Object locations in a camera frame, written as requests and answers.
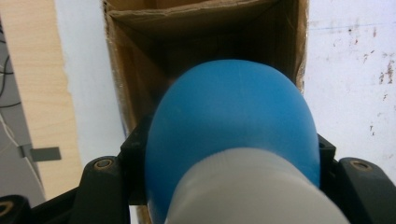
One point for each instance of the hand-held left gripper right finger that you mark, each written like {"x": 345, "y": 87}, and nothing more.
{"x": 326, "y": 161}

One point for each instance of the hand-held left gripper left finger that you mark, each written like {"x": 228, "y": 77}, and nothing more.
{"x": 137, "y": 161}

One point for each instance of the blue cardboard box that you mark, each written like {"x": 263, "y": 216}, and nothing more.
{"x": 140, "y": 62}

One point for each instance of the blue bottle with white cap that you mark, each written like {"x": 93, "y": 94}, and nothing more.
{"x": 233, "y": 124}

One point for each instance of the white table mat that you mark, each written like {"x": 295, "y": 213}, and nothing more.
{"x": 342, "y": 93}

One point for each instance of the grey tape strip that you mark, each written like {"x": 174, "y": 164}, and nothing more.
{"x": 45, "y": 154}

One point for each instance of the light wooden table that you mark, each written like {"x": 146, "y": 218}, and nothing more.
{"x": 37, "y": 77}

